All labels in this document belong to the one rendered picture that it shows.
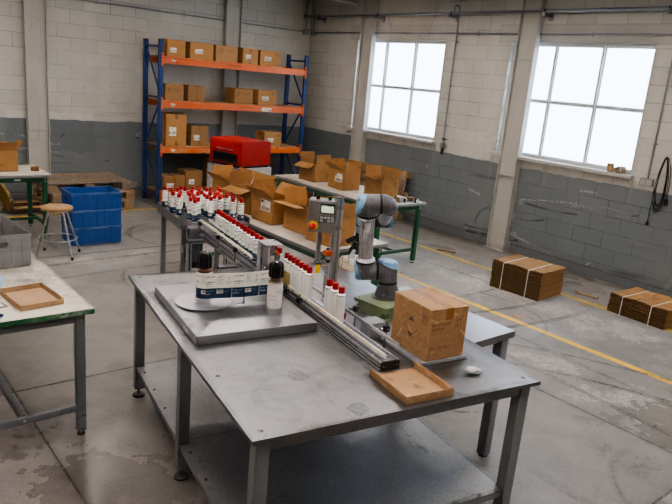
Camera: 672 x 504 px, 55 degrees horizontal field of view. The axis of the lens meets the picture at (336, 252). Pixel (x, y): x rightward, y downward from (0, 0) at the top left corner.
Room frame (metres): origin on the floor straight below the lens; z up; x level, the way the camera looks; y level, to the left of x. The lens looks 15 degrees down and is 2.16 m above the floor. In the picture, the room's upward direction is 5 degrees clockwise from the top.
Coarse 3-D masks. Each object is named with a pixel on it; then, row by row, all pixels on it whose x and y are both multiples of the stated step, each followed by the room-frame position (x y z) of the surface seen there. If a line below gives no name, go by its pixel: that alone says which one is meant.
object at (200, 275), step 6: (204, 252) 3.42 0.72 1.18; (210, 252) 3.45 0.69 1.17; (198, 258) 3.42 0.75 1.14; (204, 258) 3.40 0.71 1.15; (210, 258) 3.42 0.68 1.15; (198, 264) 3.41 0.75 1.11; (204, 264) 3.40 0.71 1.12; (210, 264) 3.42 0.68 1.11; (198, 270) 3.45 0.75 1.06; (204, 270) 3.41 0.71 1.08; (210, 270) 3.46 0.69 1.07; (198, 276) 3.40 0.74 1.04; (204, 276) 3.39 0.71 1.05; (198, 282) 3.40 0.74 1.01; (204, 282) 3.39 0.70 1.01; (198, 288) 3.40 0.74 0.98; (204, 288) 3.39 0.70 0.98; (198, 294) 3.40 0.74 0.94; (204, 294) 3.40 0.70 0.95; (198, 300) 3.40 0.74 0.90; (204, 300) 3.40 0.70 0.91; (210, 300) 3.43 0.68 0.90
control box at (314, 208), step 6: (312, 198) 3.72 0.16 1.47; (324, 198) 3.75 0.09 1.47; (312, 204) 3.68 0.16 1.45; (318, 204) 3.68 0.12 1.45; (336, 204) 3.67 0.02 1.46; (312, 210) 3.68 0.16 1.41; (318, 210) 3.68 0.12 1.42; (336, 210) 3.67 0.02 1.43; (312, 216) 3.68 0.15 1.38; (318, 216) 3.68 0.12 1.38; (330, 216) 3.67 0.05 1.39; (312, 222) 3.68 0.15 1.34; (318, 222) 3.68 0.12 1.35; (318, 228) 3.68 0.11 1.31; (324, 228) 3.68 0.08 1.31; (330, 228) 3.67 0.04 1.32
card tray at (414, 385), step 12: (372, 372) 2.78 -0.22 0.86; (396, 372) 2.85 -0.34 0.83; (408, 372) 2.86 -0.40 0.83; (420, 372) 2.88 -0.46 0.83; (384, 384) 2.69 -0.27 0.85; (396, 384) 2.72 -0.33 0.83; (408, 384) 2.73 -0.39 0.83; (420, 384) 2.75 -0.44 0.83; (432, 384) 2.76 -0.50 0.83; (444, 384) 2.72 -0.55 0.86; (396, 396) 2.60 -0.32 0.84; (408, 396) 2.54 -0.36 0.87; (420, 396) 2.57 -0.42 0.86; (432, 396) 2.61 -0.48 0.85; (444, 396) 2.64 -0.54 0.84
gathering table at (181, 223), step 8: (160, 208) 5.72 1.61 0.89; (168, 216) 5.49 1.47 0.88; (184, 216) 5.56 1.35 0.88; (176, 224) 5.28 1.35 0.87; (184, 224) 5.26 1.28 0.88; (192, 224) 5.29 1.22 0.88; (248, 224) 5.52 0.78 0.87; (184, 232) 5.26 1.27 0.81; (184, 240) 5.26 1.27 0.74; (160, 248) 5.81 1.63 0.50; (160, 256) 5.81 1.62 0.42; (216, 256) 6.05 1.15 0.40; (160, 264) 5.80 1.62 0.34; (184, 264) 5.26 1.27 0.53; (216, 264) 6.05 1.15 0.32; (160, 272) 5.80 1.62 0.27
